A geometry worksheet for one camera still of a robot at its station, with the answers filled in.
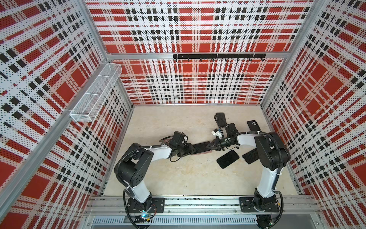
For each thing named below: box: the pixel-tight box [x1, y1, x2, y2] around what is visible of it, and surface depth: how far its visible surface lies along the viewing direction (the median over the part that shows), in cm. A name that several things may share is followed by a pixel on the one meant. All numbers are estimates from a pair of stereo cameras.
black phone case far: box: [246, 120, 262, 132], surface depth 110 cm
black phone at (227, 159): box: [216, 149, 240, 169], surface depth 93 cm
